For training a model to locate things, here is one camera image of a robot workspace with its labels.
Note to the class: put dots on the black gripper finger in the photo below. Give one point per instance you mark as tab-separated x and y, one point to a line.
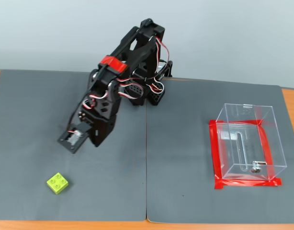
102	136

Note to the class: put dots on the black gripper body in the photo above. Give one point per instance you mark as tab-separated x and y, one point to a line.
104	134

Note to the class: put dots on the green lego block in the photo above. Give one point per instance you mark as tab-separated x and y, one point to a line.
57	183

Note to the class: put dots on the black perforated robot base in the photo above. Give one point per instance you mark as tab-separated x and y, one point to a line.
159	97

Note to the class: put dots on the transparent acrylic box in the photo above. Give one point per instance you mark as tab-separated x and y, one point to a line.
252	143

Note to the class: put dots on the silver box latch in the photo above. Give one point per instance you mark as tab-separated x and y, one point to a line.
256	166

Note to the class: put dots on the red tape wrap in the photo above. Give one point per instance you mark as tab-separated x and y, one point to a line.
113	63

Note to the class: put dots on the dark grey foam mat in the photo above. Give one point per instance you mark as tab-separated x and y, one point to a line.
41	119
185	143

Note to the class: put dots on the red tape strip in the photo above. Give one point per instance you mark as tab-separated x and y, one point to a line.
266	148
215	153
230	122
245	184

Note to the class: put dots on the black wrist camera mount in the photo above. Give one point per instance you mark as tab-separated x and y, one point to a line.
72	141

